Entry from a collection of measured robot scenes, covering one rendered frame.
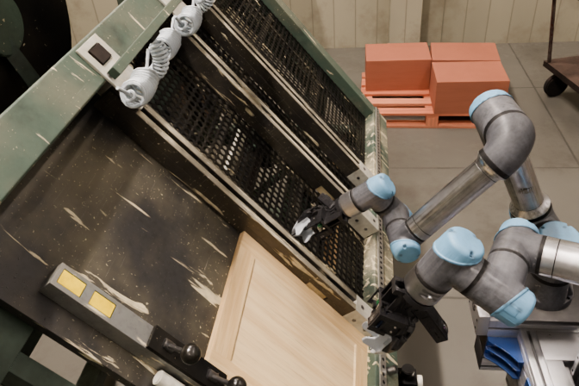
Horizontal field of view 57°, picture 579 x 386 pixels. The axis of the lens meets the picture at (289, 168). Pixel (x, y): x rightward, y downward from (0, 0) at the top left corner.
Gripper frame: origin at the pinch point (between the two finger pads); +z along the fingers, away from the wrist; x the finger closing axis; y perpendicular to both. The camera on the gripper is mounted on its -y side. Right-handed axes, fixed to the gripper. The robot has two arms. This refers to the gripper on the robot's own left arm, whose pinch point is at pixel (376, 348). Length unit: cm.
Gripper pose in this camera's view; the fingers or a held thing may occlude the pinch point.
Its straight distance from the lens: 121.2
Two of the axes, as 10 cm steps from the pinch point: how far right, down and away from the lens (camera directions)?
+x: -1.2, 5.9, -8.0
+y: -9.1, -3.9, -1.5
